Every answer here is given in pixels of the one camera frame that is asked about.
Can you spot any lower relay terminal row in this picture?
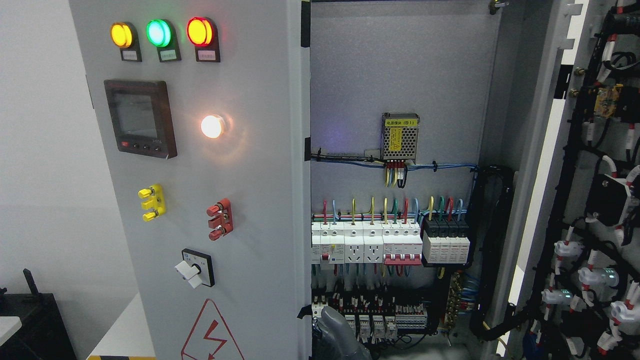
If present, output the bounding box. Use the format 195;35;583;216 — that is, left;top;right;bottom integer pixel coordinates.
311;283;438;344

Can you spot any black box at left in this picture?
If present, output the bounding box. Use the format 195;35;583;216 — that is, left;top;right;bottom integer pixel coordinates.
0;268;77;360

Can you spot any yellow indicator lamp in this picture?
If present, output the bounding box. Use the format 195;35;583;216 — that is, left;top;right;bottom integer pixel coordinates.
110;22;142;62

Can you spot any metal mesh power supply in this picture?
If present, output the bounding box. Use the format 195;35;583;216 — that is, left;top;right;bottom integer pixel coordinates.
381;112;420;162

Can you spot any red indicator lamp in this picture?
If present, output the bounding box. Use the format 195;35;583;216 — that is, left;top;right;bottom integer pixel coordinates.
186;16;221;63

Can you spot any black white surge protector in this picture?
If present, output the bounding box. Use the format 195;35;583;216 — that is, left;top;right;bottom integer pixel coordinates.
421;217;471;268

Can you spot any brass ground bar right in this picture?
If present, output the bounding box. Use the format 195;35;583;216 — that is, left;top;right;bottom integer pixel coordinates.
445;271;462;328

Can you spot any grey cabinet door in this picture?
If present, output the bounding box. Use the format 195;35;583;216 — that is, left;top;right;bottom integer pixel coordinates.
471;0;639;360
70;0;311;360

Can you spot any grey electrical cabinet body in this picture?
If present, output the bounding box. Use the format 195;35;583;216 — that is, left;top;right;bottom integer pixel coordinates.
301;0;556;360

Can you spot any red high voltage warning sticker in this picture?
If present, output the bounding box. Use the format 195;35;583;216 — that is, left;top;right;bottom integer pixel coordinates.
180;299;245;360

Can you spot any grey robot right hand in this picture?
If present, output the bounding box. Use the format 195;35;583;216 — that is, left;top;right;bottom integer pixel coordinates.
311;306;372;360

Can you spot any yellow terminal post block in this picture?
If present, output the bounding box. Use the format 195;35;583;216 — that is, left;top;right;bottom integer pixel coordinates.
138;183;167;222

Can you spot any red handle circuit breaker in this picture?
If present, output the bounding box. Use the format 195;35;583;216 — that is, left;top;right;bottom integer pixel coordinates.
382;222;423;265

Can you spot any green indicator lamp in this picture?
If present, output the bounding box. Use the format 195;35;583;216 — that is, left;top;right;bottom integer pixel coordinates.
146;18;182;63

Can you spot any white socket breaker row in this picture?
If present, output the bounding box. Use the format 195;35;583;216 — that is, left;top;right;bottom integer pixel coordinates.
311;221;384;265

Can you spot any red terminal post block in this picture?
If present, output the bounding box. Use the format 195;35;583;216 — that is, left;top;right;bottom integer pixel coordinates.
205;198;234;241

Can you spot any white glowing indicator lamp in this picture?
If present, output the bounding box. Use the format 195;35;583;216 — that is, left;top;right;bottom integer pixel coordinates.
200;114;226;139

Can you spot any black digital power meter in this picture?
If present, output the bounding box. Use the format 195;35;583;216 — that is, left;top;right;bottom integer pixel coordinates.
103;79;178;158

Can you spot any black wrapped cable loom right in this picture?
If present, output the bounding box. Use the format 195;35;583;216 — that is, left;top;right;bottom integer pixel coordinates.
467;165;516;342

